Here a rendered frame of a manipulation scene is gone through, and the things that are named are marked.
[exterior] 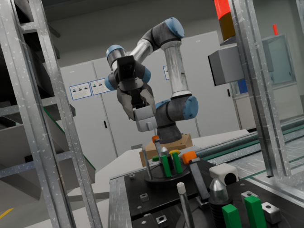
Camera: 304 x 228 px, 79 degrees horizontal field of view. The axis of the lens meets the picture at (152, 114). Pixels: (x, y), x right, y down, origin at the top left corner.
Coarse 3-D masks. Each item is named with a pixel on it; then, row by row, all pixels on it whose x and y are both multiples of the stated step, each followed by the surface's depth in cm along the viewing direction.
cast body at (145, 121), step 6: (138, 108) 48; (144, 108) 47; (150, 108) 47; (138, 114) 47; (144, 114) 47; (150, 114) 47; (138, 120) 47; (144, 120) 46; (150, 120) 47; (138, 126) 48; (144, 126) 46; (150, 126) 44; (156, 126) 47
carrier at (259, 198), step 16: (224, 192) 23; (240, 192) 34; (256, 192) 32; (176, 208) 34; (192, 208) 29; (208, 208) 28; (224, 208) 19; (240, 208) 26; (256, 208) 19; (272, 208) 23; (288, 208) 27; (144, 224) 31; (176, 224) 26; (192, 224) 19; (208, 224) 25; (224, 224) 23; (240, 224) 19; (256, 224) 19; (272, 224) 22; (288, 224) 21
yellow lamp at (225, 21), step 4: (228, 12) 38; (224, 16) 39; (228, 16) 38; (220, 20) 40; (224, 20) 39; (228, 20) 38; (232, 20) 38; (220, 24) 40; (224, 24) 39; (228, 24) 38; (232, 24) 38; (224, 28) 39; (228, 28) 38; (232, 28) 38; (224, 32) 39; (228, 32) 39; (232, 32) 38; (224, 36) 40; (228, 36) 39; (232, 36) 38; (224, 40) 40
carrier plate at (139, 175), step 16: (128, 176) 57; (208, 176) 43; (128, 192) 46; (144, 192) 43; (160, 192) 41; (176, 192) 40; (192, 192) 38; (208, 192) 38; (144, 208) 37; (160, 208) 36
